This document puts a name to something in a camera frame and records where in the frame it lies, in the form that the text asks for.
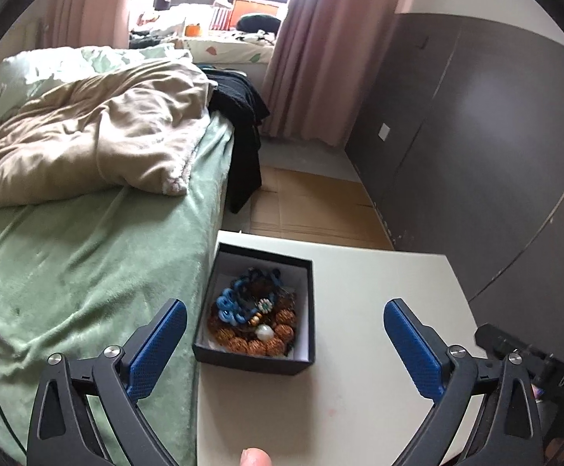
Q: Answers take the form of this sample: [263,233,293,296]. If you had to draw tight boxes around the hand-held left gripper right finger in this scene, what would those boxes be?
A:
[383,298,545,466]

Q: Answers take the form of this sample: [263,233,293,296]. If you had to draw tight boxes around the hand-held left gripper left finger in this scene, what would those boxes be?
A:
[26,298,188,466]

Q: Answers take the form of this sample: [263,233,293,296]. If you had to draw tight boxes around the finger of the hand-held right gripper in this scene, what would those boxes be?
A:
[475,323,557,382]

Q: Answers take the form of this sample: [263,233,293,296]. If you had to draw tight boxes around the blue braided cord bracelet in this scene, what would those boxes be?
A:
[215,267,283,326]

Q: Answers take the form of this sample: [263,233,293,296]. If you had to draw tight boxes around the black jewelry box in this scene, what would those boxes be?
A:
[192,242,317,377]

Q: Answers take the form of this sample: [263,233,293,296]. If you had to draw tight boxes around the brown seed bead bracelet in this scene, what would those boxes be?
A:
[207,296,296,356]

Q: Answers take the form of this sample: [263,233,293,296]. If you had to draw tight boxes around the person's left hand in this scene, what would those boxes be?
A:
[240,434,273,466]

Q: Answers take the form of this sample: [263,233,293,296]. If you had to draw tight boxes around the green bed sheet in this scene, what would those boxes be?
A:
[0,114,237,466]

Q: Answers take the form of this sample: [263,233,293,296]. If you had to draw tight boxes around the cardboard sheet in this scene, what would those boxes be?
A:
[250,165,392,250]

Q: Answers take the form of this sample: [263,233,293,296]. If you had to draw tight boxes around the dark grey wardrobe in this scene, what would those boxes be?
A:
[345,12,564,302]

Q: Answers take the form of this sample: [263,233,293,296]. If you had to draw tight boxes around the black garment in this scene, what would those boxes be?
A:
[207,70,270,214]

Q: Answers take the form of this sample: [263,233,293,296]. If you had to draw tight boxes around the beige quilt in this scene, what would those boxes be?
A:
[0,56,217,212]

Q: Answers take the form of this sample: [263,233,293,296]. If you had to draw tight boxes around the pink curtain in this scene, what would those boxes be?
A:
[34,0,142,52]
[260,0,409,144]

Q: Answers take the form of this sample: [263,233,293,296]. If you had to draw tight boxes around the light green pillow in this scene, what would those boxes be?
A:
[0,43,193,122]

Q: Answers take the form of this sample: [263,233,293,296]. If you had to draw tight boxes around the patterned window seat cushion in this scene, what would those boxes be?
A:
[180,34,278,64]

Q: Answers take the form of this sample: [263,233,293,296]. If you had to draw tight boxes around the dark round cushion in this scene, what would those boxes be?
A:
[238,14,282,34]

